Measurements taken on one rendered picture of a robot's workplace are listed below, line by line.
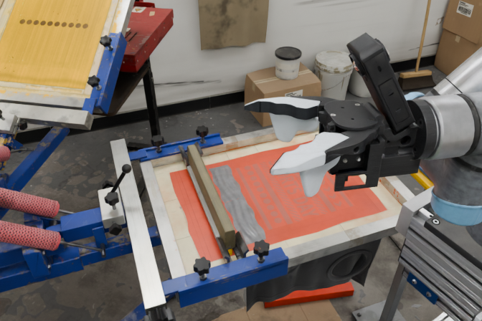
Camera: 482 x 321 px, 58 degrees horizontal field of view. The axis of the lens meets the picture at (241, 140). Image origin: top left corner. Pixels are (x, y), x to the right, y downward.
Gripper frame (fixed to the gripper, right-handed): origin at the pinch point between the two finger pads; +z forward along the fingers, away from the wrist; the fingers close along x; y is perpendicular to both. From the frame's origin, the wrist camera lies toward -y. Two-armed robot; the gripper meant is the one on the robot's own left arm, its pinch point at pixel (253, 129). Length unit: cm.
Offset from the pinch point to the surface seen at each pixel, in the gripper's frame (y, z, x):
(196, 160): 51, 4, 78
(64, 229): 56, 42, 58
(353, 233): 63, -38, 48
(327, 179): 63, -39, 76
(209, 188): 53, 1, 65
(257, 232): 65, -11, 56
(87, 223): 56, 36, 59
